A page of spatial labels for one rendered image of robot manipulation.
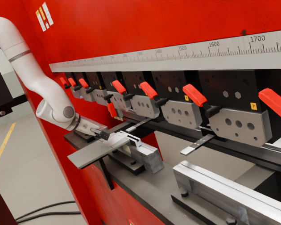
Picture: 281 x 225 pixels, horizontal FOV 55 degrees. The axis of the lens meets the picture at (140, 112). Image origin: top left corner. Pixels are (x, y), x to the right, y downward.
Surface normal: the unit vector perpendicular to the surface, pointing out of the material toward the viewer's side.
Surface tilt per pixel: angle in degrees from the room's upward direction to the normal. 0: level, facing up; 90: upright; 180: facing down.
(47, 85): 41
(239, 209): 90
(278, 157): 90
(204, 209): 0
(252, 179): 0
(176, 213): 0
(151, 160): 90
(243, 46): 90
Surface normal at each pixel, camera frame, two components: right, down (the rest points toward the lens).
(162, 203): -0.30, -0.90
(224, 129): -0.81, 0.41
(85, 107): 0.50, 0.12
